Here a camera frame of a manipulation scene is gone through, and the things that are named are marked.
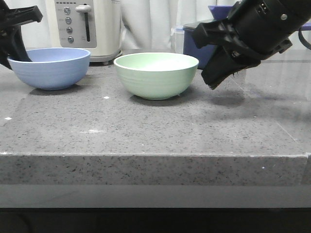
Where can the clear plastic container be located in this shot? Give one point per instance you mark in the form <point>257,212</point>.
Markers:
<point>177,39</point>

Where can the green bowl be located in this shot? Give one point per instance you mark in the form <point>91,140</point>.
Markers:
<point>156,75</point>

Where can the white curtain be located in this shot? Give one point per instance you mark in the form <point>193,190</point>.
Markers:
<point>147,24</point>

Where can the glass pot lid blue knob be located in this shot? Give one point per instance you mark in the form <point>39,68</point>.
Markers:
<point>219,12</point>

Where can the dark blue saucepan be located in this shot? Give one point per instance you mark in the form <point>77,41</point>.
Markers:
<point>205,53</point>

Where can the blue bowl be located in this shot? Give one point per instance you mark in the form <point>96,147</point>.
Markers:
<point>52,68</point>

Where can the cream toaster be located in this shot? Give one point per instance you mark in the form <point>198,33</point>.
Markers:
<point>94,25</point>

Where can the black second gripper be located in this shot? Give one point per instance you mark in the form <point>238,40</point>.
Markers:
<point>15,47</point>

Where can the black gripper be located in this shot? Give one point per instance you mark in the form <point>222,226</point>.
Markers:
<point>264,26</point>

